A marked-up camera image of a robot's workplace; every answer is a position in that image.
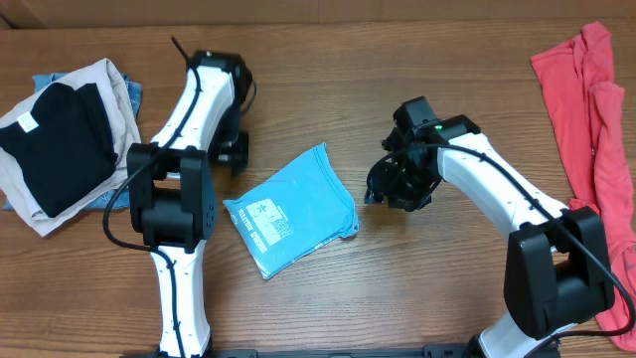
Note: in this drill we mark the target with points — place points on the folded beige garment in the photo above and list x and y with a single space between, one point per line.
123 127

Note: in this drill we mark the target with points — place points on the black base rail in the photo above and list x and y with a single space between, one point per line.
348 353

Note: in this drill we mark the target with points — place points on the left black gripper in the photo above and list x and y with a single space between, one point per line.
238 157

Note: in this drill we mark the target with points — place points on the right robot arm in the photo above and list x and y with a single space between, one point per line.
557 258

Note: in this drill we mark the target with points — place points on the folded black t-shirt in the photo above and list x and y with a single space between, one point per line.
63 146

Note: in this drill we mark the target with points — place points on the folded blue jeans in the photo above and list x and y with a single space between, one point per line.
135 92

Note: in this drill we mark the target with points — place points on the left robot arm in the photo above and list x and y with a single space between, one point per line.
173 202

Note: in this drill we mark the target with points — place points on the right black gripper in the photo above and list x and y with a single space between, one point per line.
382 189

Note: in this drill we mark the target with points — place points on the light blue printed t-shirt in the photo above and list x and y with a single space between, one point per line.
298 210

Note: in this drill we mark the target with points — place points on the red t-shirt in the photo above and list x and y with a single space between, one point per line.
585 106

